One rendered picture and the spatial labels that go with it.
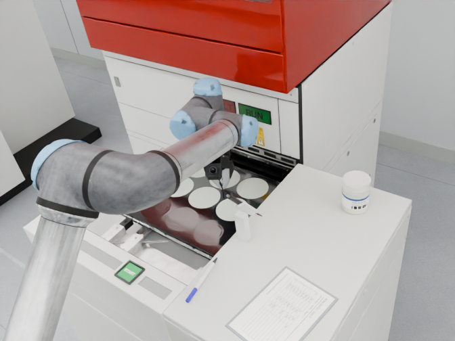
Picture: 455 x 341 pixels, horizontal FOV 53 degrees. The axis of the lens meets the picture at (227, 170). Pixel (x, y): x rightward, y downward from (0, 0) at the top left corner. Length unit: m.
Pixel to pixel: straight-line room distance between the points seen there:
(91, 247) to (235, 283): 0.42
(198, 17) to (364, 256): 0.76
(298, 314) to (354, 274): 0.17
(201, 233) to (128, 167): 0.55
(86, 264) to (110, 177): 0.49
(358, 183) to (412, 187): 1.67
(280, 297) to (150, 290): 0.31
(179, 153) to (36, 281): 0.35
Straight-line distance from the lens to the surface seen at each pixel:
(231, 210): 1.37
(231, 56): 1.29
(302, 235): 1.20
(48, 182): 0.89
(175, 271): 1.28
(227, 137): 1.04
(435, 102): 2.90
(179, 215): 1.39
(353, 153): 1.87
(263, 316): 1.05
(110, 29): 1.62
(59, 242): 0.89
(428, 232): 2.61
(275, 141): 1.43
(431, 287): 2.38
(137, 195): 0.82
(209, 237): 1.31
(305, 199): 1.30
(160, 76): 1.62
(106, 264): 1.25
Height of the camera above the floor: 1.84
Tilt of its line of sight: 38 degrees down
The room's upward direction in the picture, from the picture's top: 9 degrees counter-clockwise
